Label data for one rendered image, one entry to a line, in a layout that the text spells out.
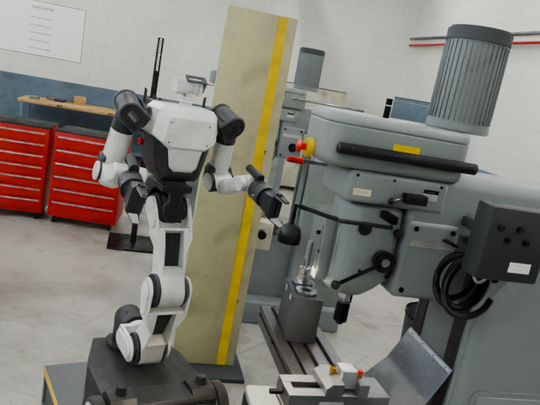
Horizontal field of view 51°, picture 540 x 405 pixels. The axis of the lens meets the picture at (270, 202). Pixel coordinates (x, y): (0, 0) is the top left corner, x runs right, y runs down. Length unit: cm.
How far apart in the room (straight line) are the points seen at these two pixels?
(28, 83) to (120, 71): 157
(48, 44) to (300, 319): 905
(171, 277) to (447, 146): 122
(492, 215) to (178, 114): 124
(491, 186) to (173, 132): 118
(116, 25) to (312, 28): 354
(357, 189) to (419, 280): 39
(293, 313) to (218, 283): 152
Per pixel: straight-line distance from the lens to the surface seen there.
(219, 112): 249
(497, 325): 204
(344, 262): 182
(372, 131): 170
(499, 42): 190
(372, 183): 174
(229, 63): 345
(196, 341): 388
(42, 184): 652
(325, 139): 169
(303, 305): 225
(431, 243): 188
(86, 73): 1075
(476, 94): 188
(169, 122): 226
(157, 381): 268
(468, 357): 205
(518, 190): 202
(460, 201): 190
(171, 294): 239
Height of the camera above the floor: 195
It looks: 12 degrees down
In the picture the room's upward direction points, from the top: 11 degrees clockwise
